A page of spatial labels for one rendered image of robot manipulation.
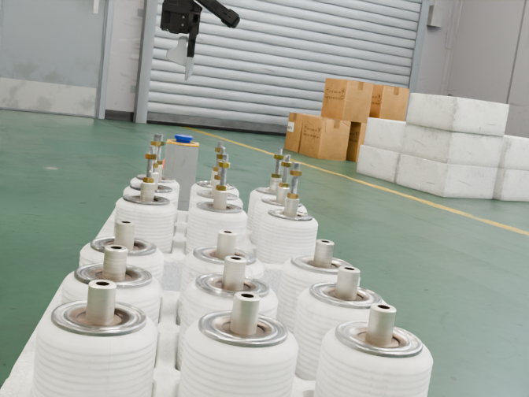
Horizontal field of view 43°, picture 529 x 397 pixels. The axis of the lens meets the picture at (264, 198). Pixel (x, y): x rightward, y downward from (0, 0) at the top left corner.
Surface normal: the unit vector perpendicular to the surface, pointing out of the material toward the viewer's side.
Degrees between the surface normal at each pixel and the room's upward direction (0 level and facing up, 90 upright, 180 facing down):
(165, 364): 0
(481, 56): 90
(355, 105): 90
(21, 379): 0
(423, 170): 90
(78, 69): 90
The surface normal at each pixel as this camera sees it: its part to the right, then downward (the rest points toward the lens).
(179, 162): 0.10, 0.17
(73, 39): 0.44, 0.20
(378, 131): -0.87, -0.03
